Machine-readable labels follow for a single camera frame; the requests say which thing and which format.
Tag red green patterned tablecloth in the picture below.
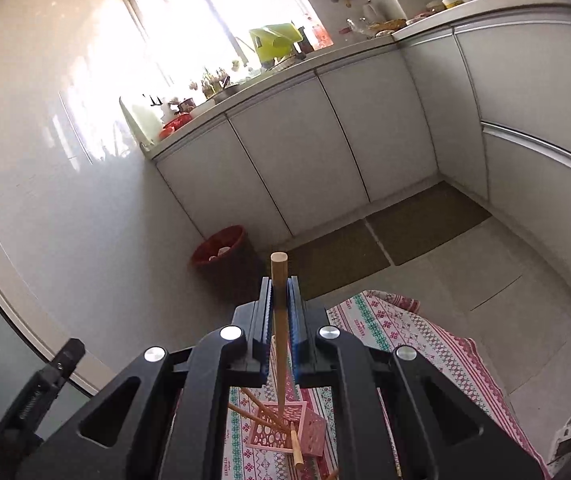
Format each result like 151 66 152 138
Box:
172 289 552 480

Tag red trash bin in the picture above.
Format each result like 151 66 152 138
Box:
190 225 262 302

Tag long white kitchen cabinet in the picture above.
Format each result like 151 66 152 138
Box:
151 27 442 239

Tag pink perforated utensil holder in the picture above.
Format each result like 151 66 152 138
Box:
245 400 327 459

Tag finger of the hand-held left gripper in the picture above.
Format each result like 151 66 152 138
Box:
0 338 86 461

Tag plate of food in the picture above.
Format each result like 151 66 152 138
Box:
367 18 408 37

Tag white cutting board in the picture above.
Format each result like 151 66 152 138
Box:
118 95 162 149

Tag long wooden stick utensil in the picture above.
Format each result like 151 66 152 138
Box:
270 251 289 413

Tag red label bottle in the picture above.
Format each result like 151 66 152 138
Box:
310 15 335 49

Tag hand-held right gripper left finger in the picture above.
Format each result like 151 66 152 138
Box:
15 277 272 480

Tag curved white kitchen cabinet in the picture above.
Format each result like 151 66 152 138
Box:
393 0 571 286

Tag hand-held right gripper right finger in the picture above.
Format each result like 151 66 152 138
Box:
288 276 541 480

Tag white power strip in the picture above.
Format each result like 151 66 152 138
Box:
552 411 571 462

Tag thick wooden utensil handle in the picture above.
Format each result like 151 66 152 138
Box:
290 422 305 471

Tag kitchen window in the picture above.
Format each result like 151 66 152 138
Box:
122 0 319 92

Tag brown floor mat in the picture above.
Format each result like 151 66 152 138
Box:
365 181 493 267
284 220 391 302

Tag red pot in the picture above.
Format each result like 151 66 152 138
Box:
160 112 192 140

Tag thin wooden chopstick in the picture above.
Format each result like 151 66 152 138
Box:
228 403 267 420

